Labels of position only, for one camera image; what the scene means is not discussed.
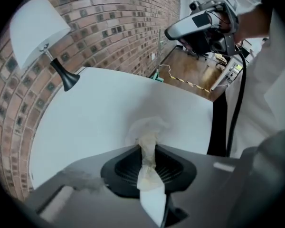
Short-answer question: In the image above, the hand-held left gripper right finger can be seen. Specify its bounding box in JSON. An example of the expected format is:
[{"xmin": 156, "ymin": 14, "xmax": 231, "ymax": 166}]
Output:
[{"xmin": 153, "ymin": 144, "xmax": 197, "ymax": 195}]

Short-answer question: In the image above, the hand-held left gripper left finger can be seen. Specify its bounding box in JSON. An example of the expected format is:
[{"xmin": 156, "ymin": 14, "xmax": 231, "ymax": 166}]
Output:
[{"xmin": 101, "ymin": 145, "xmax": 143, "ymax": 199}]

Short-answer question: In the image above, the white tissue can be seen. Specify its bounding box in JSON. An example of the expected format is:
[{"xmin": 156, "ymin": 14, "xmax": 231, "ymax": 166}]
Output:
[{"xmin": 124, "ymin": 116, "xmax": 171, "ymax": 228}]

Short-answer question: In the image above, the white table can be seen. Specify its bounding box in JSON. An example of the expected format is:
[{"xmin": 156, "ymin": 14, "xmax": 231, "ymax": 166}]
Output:
[{"xmin": 29, "ymin": 66, "xmax": 228, "ymax": 190}]

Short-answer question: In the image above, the grey equipment desk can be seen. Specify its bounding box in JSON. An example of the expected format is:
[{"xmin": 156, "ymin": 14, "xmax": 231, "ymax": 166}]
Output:
[{"xmin": 210, "ymin": 53, "xmax": 244, "ymax": 91}]

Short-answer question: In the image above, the yellow black floor strip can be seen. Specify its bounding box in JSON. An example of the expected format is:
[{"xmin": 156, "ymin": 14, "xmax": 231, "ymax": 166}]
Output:
[{"xmin": 168, "ymin": 76, "xmax": 212, "ymax": 93}]

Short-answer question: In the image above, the green mop with pole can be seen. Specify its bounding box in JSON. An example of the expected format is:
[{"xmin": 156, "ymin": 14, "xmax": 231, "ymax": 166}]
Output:
[{"xmin": 151, "ymin": 28, "xmax": 165, "ymax": 82}]

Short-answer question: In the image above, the person's white coat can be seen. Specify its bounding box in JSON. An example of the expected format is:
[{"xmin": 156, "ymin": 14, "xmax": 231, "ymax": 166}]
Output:
[{"xmin": 226, "ymin": 2, "xmax": 285, "ymax": 159}]

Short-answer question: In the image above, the white shade black base lamp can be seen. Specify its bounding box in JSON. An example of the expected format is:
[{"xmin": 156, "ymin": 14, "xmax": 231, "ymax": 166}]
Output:
[{"xmin": 9, "ymin": 0, "xmax": 81, "ymax": 92}]

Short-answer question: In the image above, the grey head-mounted camera headset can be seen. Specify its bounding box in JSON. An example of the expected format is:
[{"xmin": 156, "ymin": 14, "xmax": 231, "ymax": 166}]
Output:
[{"xmin": 164, "ymin": 0, "xmax": 239, "ymax": 57}]

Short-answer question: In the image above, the white floor cable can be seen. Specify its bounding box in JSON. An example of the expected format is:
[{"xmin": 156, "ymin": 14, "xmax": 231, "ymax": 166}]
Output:
[{"xmin": 159, "ymin": 64, "xmax": 172, "ymax": 78}]

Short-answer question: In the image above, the black headset cable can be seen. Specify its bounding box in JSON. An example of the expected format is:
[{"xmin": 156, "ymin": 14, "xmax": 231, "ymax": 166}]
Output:
[{"xmin": 225, "ymin": 48, "xmax": 248, "ymax": 157}]

